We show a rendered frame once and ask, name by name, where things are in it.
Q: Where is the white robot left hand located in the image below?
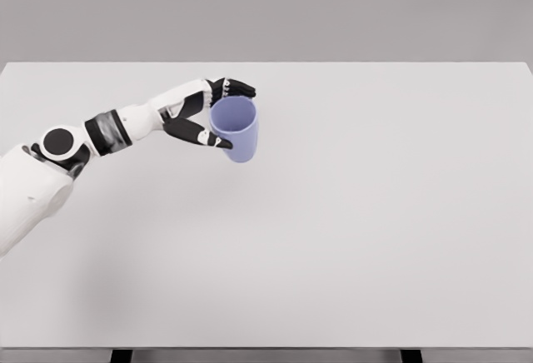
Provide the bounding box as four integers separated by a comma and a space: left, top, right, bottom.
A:
146, 76, 257, 150

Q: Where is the lavender plastic cup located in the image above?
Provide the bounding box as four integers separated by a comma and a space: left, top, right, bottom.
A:
208, 95, 260, 165

